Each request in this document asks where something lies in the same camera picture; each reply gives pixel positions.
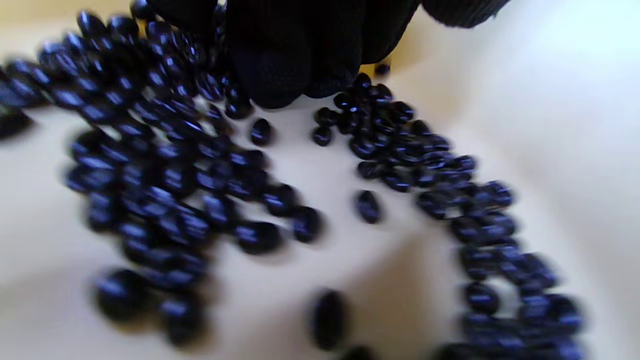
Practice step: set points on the person's left hand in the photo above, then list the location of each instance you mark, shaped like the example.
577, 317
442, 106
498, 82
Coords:
300, 45

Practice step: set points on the pile of dark coffee beans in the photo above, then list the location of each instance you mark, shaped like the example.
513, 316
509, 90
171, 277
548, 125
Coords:
165, 180

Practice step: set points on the pale yellow plastic basin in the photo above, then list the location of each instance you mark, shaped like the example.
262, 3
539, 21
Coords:
550, 125

